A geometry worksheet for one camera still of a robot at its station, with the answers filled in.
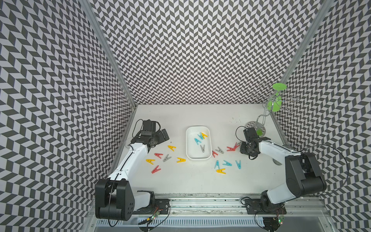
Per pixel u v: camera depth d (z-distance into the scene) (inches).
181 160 35.0
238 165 34.2
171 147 36.9
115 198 15.5
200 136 39.1
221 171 33.3
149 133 25.3
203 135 39.1
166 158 35.0
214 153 36.4
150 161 34.7
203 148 37.0
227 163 34.8
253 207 28.8
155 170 33.2
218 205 29.4
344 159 25.7
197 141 38.3
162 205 28.5
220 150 36.8
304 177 17.5
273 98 31.0
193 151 36.9
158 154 35.8
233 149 36.9
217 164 34.2
